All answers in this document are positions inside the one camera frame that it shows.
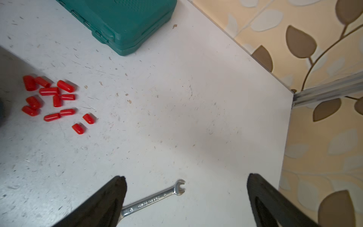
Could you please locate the green tool case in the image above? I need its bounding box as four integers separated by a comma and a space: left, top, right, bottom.
59, 0, 177, 56

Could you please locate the upper silver wrench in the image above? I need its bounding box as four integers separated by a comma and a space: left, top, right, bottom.
117, 179, 186, 223

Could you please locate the red protection sleeve eleventh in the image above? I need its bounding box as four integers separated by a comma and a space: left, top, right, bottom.
23, 75, 37, 91

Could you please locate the red protection sleeve twelfth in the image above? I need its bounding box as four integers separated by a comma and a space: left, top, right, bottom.
39, 87, 61, 96

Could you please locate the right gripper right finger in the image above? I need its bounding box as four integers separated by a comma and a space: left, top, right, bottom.
247, 174, 318, 227

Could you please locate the red protection sleeve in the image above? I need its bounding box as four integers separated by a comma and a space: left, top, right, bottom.
60, 94, 76, 101
26, 96, 42, 110
22, 106, 39, 116
43, 113, 61, 122
83, 113, 95, 124
72, 124, 85, 135
53, 95, 62, 108
60, 108, 76, 116
57, 80, 75, 93
35, 77, 51, 88

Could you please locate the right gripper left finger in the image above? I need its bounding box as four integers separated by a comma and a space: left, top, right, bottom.
54, 176, 127, 227

